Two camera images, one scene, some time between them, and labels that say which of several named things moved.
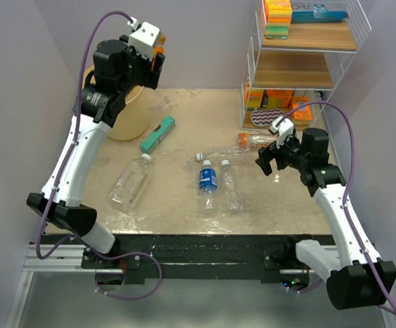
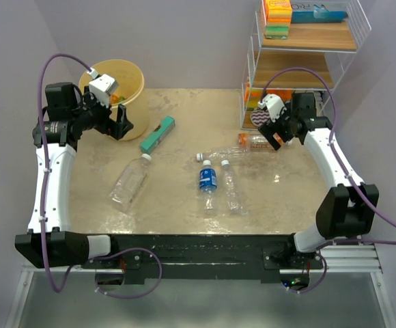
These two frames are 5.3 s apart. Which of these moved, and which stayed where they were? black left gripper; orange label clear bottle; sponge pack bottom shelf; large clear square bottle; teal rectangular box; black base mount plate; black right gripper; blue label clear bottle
Moved: black right gripper; black left gripper
Stayed: large clear square bottle; teal rectangular box; black base mount plate; sponge pack bottom shelf; orange label clear bottle; blue label clear bottle
